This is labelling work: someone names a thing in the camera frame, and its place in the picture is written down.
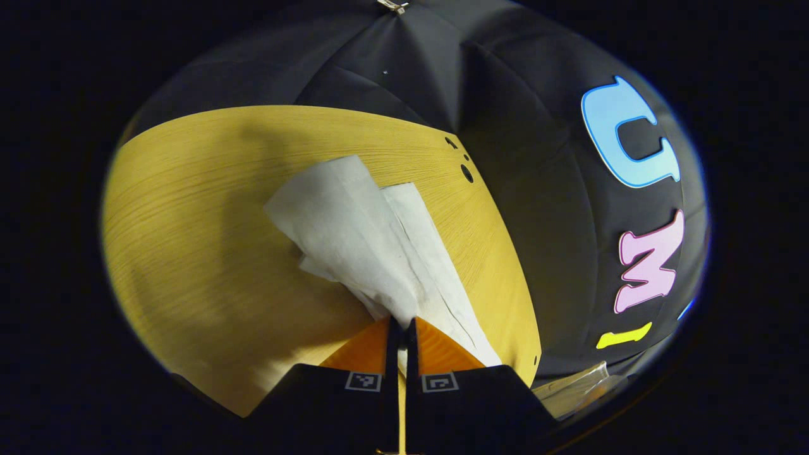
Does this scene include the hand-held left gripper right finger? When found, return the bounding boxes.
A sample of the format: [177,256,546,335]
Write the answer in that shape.
[404,316,560,455]

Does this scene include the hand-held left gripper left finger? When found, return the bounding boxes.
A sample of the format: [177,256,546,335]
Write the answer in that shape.
[246,316,400,455]

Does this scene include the white jeans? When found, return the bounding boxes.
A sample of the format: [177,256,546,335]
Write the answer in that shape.
[264,155,503,377]

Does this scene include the clear plastic bag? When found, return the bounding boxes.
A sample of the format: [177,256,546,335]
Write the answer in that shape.
[533,361,633,421]

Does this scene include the black backdrop cloth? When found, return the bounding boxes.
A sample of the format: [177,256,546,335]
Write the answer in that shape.
[117,0,710,386]

